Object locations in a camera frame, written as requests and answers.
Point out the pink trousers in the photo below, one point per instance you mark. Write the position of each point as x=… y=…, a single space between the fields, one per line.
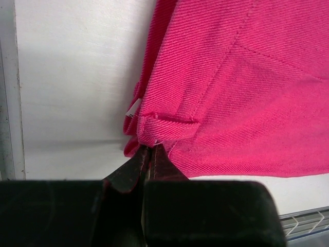
x=235 y=88

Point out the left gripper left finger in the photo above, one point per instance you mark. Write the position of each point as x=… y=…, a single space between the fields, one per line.
x=103 y=212

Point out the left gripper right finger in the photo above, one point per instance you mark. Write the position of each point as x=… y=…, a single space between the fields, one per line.
x=183 y=212

